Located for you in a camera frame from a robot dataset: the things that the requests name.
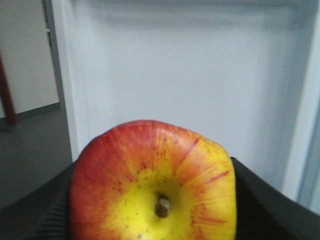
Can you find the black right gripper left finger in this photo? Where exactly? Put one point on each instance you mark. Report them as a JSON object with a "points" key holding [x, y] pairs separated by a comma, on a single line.
{"points": [[41, 215]]}

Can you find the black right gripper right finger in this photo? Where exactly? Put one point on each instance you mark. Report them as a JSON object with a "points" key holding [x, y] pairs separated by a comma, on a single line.
{"points": [[263, 213]]}

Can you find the red yellow apple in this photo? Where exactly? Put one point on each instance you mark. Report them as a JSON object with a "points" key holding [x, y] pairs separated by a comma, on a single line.
{"points": [[150, 180]]}

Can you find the dark grey fridge door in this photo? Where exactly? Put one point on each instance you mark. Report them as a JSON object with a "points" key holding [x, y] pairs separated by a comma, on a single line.
{"points": [[243, 73]]}

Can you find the red pillar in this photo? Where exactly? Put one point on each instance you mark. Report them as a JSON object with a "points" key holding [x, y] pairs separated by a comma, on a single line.
{"points": [[6, 99]]}

